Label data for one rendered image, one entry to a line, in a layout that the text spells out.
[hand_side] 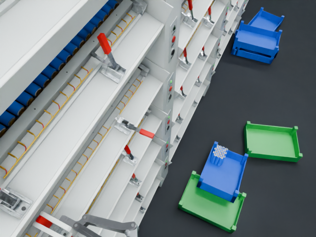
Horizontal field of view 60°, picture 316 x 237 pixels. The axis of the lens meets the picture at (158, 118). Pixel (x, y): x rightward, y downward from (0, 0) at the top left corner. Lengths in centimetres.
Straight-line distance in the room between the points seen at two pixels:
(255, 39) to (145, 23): 169
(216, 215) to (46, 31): 137
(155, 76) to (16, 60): 51
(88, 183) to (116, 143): 11
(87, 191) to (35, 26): 40
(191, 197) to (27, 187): 120
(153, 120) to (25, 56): 66
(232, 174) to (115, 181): 90
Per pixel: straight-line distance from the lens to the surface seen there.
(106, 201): 82
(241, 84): 202
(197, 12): 99
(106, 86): 51
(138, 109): 71
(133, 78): 72
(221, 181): 155
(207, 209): 156
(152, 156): 108
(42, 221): 55
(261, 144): 179
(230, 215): 157
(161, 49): 69
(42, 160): 45
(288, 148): 183
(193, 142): 169
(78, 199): 63
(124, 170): 84
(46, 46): 32
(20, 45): 31
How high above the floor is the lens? 149
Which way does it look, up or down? 57 degrees down
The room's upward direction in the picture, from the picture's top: straight up
